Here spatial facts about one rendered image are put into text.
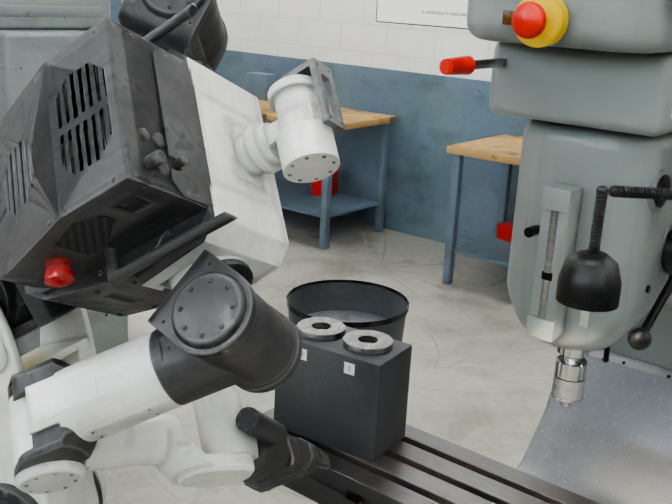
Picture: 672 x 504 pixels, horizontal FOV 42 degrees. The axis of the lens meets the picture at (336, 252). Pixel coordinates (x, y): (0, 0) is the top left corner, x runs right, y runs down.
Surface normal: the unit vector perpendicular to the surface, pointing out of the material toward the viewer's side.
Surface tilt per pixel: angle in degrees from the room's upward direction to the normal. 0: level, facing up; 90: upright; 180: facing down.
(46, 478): 129
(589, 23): 90
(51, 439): 51
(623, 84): 90
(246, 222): 57
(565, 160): 90
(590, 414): 63
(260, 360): 112
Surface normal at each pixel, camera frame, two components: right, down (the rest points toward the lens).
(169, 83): 0.81, -0.38
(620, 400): -0.54, -0.24
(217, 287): -0.33, -0.41
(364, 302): -0.33, 0.20
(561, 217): -0.63, 0.20
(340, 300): 0.11, 0.23
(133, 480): 0.05, -0.95
